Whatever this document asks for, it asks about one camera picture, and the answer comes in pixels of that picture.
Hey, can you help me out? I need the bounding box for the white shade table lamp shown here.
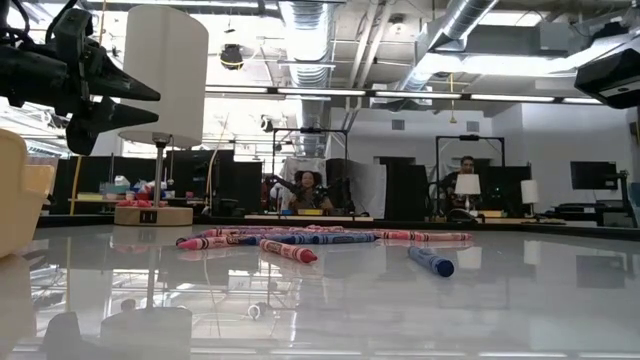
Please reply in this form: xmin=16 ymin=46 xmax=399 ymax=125
xmin=113 ymin=4 xmax=210 ymax=227

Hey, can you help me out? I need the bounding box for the small white background lamp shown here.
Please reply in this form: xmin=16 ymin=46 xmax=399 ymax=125
xmin=453 ymin=173 xmax=482 ymax=211
xmin=519 ymin=178 xmax=541 ymax=217

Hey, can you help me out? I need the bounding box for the black rig frame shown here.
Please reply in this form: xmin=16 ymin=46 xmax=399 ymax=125
xmin=434 ymin=133 xmax=506 ymax=216
xmin=271 ymin=127 xmax=350 ymax=216

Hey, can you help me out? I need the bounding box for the long ceiling light strip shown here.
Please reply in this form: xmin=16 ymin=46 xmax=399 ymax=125
xmin=204 ymin=85 xmax=606 ymax=106

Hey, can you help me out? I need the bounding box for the black monitor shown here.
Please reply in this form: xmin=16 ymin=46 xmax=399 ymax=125
xmin=570 ymin=160 xmax=619 ymax=191

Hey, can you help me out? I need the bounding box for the yellow plastic tray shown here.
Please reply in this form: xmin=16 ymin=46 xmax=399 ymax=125
xmin=0 ymin=128 xmax=57 ymax=260

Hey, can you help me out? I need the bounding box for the person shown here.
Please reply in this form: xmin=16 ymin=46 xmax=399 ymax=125
xmin=288 ymin=170 xmax=335 ymax=216
xmin=442 ymin=155 xmax=484 ymax=211

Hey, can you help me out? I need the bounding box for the black ceiling dome camera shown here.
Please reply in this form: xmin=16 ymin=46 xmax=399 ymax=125
xmin=219 ymin=43 xmax=245 ymax=71

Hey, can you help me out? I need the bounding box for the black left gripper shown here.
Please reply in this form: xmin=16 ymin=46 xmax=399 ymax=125
xmin=0 ymin=6 xmax=162 ymax=157

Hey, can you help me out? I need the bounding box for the yellow pole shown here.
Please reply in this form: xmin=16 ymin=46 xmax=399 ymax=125
xmin=69 ymin=152 xmax=84 ymax=216

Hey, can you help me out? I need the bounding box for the purple crayon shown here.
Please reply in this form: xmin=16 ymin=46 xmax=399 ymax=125
xmin=269 ymin=225 xmax=351 ymax=235
xmin=199 ymin=227 xmax=271 ymax=238

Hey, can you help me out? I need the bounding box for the pink crayon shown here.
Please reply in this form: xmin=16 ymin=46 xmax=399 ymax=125
xmin=175 ymin=233 xmax=262 ymax=251
xmin=419 ymin=231 xmax=474 ymax=244

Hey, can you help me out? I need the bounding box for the background wooden table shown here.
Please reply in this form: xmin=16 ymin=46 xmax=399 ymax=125
xmin=243 ymin=213 xmax=375 ymax=223

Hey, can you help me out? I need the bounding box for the black partition panel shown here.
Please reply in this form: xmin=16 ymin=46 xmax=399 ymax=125
xmin=53 ymin=148 xmax=264 ymax=217

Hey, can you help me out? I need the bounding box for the red crayon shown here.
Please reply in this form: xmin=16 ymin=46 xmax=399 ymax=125
xmin=258 ymin=238 xmax=319 ymax=265

